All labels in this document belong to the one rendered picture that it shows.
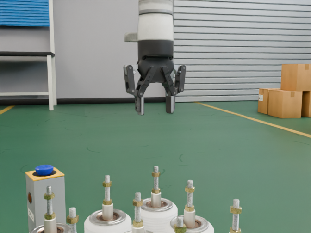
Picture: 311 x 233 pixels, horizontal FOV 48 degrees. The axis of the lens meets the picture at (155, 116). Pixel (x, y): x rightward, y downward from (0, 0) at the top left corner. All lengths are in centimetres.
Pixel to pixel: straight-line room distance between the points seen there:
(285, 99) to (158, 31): 343
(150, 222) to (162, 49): 36
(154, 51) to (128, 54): 481
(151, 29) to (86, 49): 477
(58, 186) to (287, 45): 578
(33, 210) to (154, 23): 49
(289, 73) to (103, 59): 274
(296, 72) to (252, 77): 201
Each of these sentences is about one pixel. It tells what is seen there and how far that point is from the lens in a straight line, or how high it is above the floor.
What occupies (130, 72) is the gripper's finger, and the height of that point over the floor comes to 55.
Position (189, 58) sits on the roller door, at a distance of 562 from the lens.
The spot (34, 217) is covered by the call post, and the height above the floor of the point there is 22.
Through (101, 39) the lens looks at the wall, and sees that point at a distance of 548.
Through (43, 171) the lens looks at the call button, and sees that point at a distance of 83.
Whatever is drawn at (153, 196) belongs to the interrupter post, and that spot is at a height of 28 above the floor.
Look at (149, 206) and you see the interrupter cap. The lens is 78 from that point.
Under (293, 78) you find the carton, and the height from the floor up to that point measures 44.
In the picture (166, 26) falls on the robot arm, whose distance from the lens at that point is 71.
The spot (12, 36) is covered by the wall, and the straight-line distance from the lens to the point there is 556.
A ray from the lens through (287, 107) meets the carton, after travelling 409.
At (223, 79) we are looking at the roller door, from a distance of 583.
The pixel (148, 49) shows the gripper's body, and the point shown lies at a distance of 71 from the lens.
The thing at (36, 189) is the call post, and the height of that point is 29.
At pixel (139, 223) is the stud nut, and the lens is 63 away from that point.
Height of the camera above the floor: 56
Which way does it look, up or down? 8 degrees down
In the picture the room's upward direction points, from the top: straight up
